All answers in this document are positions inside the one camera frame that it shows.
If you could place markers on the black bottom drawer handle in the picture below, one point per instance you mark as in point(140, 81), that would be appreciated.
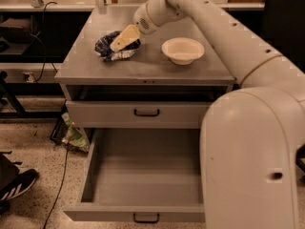
point(146, 218)

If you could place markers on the black white-striped sneaker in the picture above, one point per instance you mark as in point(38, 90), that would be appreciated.
point(19, 186)

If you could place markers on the closed grey middle drawer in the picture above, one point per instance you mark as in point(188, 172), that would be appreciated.
point(164, 115)

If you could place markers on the white paper bowl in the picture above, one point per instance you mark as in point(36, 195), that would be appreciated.
point(183, 51)

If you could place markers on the blue chip bag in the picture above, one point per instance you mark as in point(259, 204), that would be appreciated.
point(103, 48)

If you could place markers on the open grey bottom drawer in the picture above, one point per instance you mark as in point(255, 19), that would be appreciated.
point(147, 171)

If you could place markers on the black office chair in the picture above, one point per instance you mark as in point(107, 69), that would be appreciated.
point(283, 26)

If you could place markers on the grey drawer cabinet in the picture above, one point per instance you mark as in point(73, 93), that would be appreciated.
point(148, 76)

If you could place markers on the black middle drawer handle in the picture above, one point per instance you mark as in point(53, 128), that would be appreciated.
point(146, 114)

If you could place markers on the black drawer handle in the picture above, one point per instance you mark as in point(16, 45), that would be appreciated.
point(146, 114)
point(146, 218)

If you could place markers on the wall power outlet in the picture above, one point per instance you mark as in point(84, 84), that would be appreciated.
point(29, 77)

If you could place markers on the green snack bag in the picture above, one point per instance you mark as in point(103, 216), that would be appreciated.
point(73, 139)

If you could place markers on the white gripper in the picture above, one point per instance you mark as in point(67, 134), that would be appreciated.
point(141, 20)

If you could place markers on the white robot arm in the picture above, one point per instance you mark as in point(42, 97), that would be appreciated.
point(249, 137)

